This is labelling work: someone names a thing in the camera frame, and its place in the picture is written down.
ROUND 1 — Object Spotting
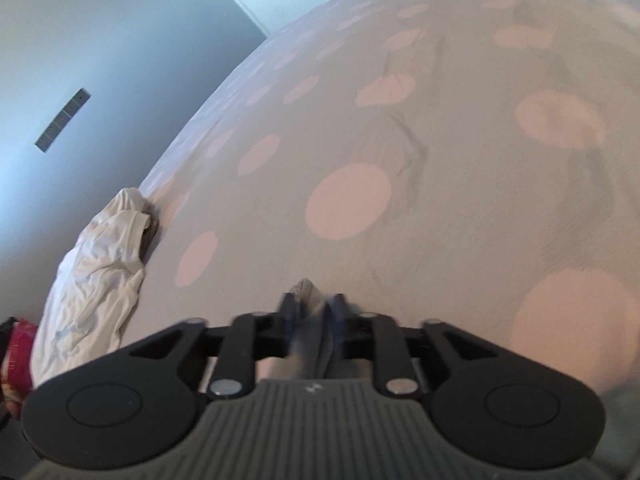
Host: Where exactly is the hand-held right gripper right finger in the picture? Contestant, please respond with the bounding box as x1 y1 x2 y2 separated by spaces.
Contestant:
331 293 502 402

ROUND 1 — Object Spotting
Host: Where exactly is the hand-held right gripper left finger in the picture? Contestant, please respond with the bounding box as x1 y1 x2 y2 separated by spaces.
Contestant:
127 292 301 402

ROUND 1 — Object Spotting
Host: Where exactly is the grey wall switch panel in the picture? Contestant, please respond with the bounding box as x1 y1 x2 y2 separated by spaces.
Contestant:
34 88 92 152

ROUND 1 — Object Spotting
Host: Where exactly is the grey pink-dotted bed cover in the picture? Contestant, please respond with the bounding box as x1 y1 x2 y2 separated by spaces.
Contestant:
120 0 640 401

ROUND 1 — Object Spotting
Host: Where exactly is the grey shirt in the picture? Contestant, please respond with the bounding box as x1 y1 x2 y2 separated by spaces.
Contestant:
265 280 371 381

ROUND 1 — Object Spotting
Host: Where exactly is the white garment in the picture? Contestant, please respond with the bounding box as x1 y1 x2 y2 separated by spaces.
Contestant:
30 187 162 391

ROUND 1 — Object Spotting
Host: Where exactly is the red pink patterned cloth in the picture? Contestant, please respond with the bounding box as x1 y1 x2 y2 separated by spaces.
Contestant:
0 316 38 416

